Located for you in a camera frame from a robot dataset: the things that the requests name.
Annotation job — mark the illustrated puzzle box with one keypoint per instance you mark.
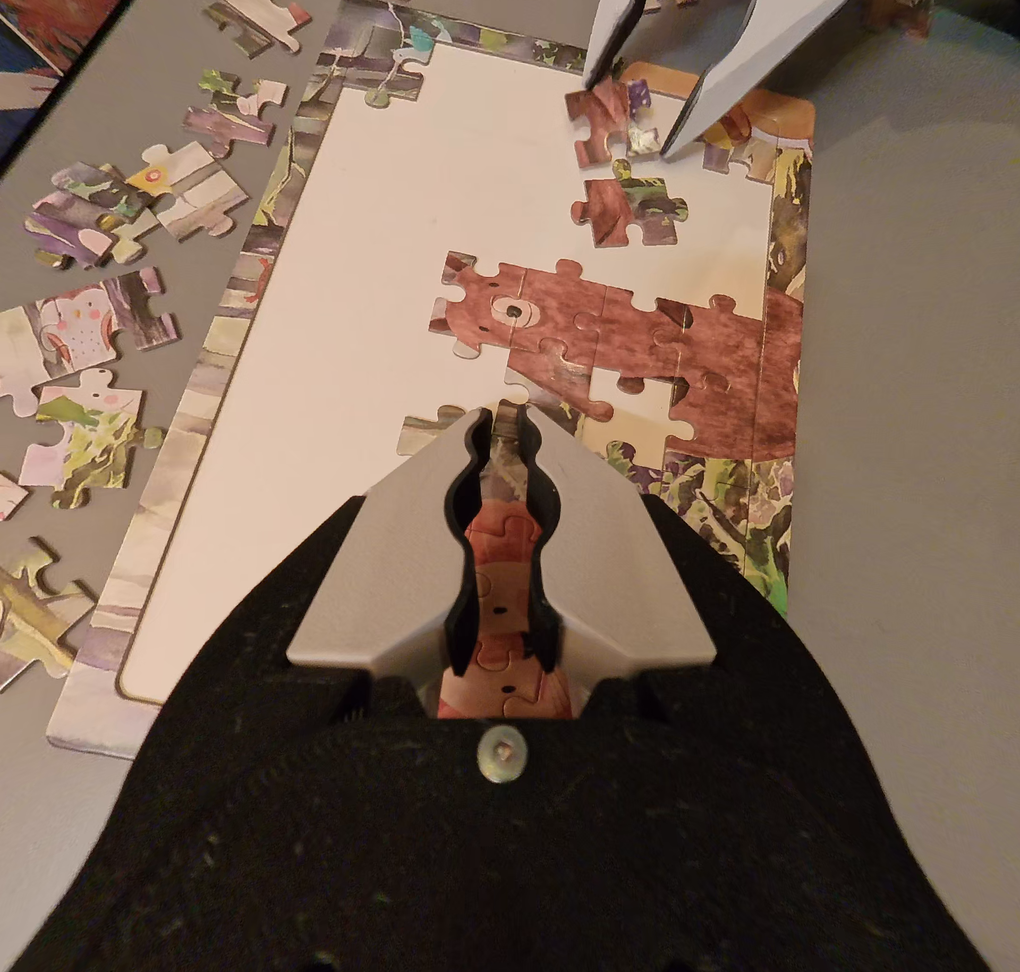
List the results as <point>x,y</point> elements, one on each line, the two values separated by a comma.
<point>48,15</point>

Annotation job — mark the brown purple puzzle piece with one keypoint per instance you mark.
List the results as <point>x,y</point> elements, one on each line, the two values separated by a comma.
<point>602,119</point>

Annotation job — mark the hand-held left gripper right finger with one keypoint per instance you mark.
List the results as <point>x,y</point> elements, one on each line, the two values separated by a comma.
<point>629,581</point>

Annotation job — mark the grey teal puzzle piece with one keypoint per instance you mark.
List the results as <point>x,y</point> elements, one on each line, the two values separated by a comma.
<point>398,71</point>

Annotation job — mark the brown green puzzle piece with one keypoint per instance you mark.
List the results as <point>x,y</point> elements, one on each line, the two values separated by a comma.
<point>621,207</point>

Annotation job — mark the jigsaw puzzle frame tray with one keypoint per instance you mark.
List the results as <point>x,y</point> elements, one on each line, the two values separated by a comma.
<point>358,270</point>

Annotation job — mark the scattered loose jigsaw pieces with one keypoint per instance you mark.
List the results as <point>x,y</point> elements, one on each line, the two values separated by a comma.
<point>199,199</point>

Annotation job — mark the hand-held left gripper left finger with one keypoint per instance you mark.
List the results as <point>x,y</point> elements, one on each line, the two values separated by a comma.
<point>382,581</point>

